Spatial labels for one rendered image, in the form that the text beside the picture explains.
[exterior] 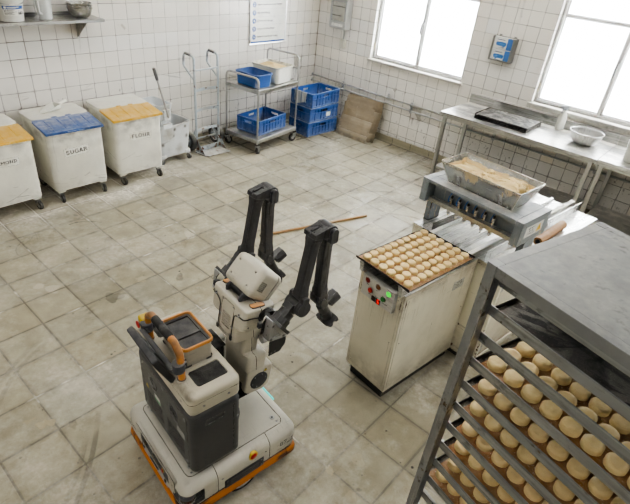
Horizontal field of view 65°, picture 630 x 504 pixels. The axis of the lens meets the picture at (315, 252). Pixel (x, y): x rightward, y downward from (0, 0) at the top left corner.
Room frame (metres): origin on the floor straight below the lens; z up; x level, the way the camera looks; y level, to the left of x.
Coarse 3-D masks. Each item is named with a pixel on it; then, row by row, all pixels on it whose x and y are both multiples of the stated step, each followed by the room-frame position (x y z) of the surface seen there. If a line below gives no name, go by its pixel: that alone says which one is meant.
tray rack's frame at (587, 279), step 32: (512, 256) 1.03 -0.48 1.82; (544, 256) 1.05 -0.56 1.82; (576, 256) 1.07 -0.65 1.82; (608, 256) 1.09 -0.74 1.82; (512, 288) 0.93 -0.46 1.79; (544, 288) 0.91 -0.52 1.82; (576, 288) 0.93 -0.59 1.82; (608, 288) 0.94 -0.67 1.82; (576, 320) 0.81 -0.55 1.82; (608, 320) 0.82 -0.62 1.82; (608, 352) 0.74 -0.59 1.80
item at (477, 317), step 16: (480, 288) 1.00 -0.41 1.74; (496, 288) 0.99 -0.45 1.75; (480, 304) 0.99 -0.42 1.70; (480, 320) 0.98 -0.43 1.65; (464, 336) 1.00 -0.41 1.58; (464, 352) 0.98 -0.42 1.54; (464, 368) 0.99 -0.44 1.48; (448, 384) 1.00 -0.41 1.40; (448, 400) 0.98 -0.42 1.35; (448, 416) 0.99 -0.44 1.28; (432, 432) 0.99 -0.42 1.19; (432, 448) 0.98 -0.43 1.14; (432, 464) 0.99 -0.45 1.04; (416, 480) 0.99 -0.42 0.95; (416, 496) 0.98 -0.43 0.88
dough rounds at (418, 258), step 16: (400, 240) 2.59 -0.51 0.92; (416, 240) 2.61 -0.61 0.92; (432, 240) 2.66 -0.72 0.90; (368, 256) 2.37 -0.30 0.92; (384, 256) 2.39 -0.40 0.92; (400, 256) 2.41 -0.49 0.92; (416, 256) 2.42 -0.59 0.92; (432, 256) 2.46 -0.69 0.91; (448, 256) 2.46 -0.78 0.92; (464, 256) 2.49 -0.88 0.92; (384, 272) 2.25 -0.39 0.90; (400, 272) 2.26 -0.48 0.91; (416, 272) 2.26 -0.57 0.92; (432, 272) 2.28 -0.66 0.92
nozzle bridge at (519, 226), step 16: (432, 176) 3.01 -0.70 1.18; (432, 192) 3.00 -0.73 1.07; (448, 192) 2.94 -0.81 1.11; (464, 192) 2.81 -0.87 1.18; (432, 208) 3.05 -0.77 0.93; (448, 208) 2.86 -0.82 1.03; (480, 208) 2.76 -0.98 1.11; (496, 208) 2.63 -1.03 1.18; (528, 208) 2.68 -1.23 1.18; (544, 208) 2.71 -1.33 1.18; (480, 224) 2.69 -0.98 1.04; (496, 224) 2.67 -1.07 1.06; (512, 224) 2.60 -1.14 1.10; (528, 224) 2.51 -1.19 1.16; (544, 224) 2.68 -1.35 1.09; (512, 240) 2.49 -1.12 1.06; (528, 240) 2.57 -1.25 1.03
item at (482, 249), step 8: (560, 208) 3.34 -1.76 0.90; (568, 208) 3.45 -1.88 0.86; (552, 216) 3.27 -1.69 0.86; (496, 240) 2.76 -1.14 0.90; (504, 240) 2.82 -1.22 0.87; (480, 248) 2.63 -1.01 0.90; (488, 248) 2.69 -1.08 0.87; (464, 264) 2.52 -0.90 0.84; (448, 272) 2.41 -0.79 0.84; (400, 288) 2.12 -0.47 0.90; (400, 296) 2.12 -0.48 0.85
